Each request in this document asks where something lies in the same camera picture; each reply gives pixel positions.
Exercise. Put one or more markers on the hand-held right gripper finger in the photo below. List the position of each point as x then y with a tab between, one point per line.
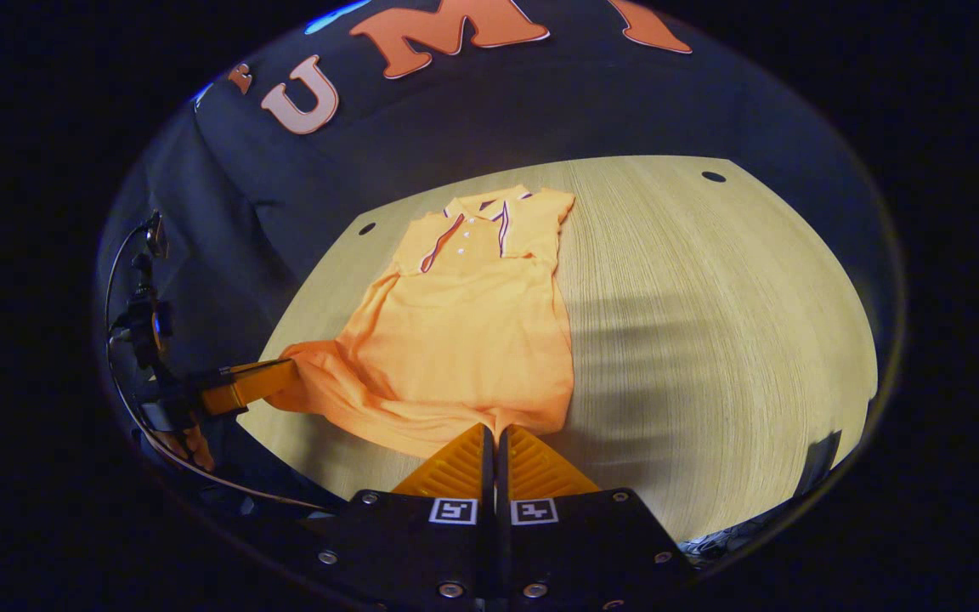
487	476
506	480

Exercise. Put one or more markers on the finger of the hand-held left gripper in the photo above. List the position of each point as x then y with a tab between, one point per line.
251	384

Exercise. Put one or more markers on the orange T-shirt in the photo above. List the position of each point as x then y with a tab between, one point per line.
464	340

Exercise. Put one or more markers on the black backdrop cloth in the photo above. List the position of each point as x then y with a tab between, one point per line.
540	110

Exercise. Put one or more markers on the black bracket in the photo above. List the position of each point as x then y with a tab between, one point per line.
821	463

